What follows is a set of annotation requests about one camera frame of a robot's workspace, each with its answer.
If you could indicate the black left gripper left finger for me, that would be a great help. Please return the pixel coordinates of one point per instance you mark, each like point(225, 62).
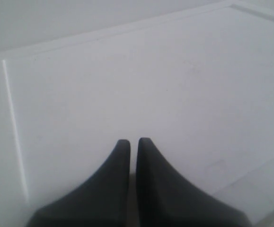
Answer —
point(101, 201)

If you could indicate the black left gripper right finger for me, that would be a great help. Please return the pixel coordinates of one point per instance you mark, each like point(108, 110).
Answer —
point(166, 199)

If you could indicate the white plastic drawer cabinet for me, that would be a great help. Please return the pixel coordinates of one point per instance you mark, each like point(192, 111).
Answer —
point(199, 82)

